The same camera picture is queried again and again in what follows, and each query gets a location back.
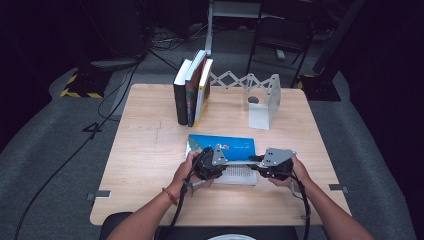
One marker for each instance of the yellow book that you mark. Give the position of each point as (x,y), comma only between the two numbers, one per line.
(202,96)

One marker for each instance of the expandable metal bookend rack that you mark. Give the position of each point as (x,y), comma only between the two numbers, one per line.
(261,116)

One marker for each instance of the person's right hand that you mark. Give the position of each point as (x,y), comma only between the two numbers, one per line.
(300,176)

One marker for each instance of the person's left hand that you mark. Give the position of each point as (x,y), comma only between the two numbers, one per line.
(183,178)

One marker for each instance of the blue book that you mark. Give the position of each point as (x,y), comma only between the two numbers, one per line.
(238,146)

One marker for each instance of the black stand with base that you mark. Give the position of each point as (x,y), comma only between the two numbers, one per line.
(320,88)

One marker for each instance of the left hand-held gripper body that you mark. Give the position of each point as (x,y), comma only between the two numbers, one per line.
(208,165)

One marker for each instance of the white desk frame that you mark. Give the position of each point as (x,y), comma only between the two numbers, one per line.
(209,33)

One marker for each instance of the black chair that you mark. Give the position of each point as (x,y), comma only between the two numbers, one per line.
(283,31)

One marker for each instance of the yellow-black striped stand base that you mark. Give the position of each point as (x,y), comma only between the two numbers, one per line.
(85,86)

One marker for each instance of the grey tape marker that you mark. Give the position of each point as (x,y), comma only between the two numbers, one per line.
(338,188)

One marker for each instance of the white round object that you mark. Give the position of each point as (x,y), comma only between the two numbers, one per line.
(230,237)

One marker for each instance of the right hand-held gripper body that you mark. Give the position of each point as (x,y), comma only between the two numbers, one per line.
(276,166)

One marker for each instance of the black book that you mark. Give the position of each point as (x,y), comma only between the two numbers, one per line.
(181,106)

